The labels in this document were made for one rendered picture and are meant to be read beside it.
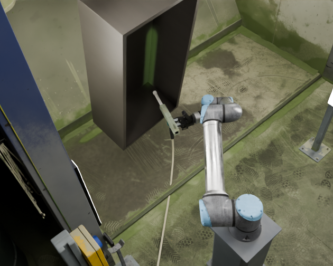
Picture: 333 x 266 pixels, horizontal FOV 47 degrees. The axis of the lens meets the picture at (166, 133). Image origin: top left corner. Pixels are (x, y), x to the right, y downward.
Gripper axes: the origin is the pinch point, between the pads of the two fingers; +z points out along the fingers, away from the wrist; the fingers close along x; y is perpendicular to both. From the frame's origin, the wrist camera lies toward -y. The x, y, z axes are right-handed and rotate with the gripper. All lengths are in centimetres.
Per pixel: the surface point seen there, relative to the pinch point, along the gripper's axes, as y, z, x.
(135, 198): 50, 40, -21
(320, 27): -5, -173, 52
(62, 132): 42, 80, 66
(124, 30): -109, 30, -25
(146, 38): -53, 0, 39
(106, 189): 50, 60, -3
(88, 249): -98, 76, -122
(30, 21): -40, 75, 120
